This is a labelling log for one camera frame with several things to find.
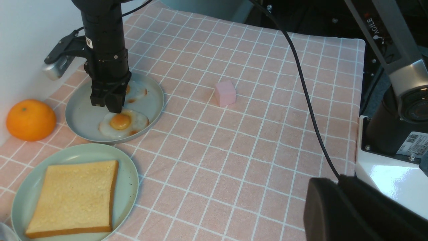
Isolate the pink foam cube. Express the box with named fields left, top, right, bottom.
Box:
left=214, top=80, right=236, bottom=107

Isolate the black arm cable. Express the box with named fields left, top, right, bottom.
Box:
left=75, top=0, right=154, bottom=35
left=249, top=0, right=341, bottom=181

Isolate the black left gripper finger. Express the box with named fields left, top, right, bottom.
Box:
left=304, top=175, right=428, bottom=241

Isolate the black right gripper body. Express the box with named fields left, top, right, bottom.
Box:
left=81, top=10, right=131, bottom=108

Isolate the bread slice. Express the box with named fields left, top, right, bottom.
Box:
left=25, top=160, right=119, bottom=239

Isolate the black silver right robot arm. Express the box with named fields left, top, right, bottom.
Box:
left=73, top=0, right=131, bottom=113

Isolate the light green center plate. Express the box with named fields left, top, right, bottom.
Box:
left=10, top=143, right=139, bottom=241

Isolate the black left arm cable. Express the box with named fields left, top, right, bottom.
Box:
left=249, top=0, right=341, bottom=181

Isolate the grey-blue bread plate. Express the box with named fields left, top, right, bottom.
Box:
left=0, top=223, right=19, bottom=241

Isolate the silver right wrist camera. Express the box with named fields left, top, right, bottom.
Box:
left=43, top=27, right=90, bottom=81

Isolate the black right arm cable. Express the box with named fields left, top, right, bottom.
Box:
left=75, top=0, right=154, bottom=35

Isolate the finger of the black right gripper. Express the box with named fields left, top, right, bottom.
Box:
left=106, top=90, right=126, bottom=114

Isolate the grey egg plate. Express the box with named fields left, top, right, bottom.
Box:
left=65, top=73, right=165, bottom=144

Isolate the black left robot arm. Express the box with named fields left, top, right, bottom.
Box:
left=304, top=0, right=428, bottom=241

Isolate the fried egg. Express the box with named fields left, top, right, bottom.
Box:
left=98, top=109, right=150, bottom=140
left=125, top=80, right=148, bottom=103

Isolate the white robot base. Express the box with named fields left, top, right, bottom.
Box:
left=355, top=116, right=428, bottom=219

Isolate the orange tangerine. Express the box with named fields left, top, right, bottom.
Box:
left=6, top=99, right=57, bottom=142

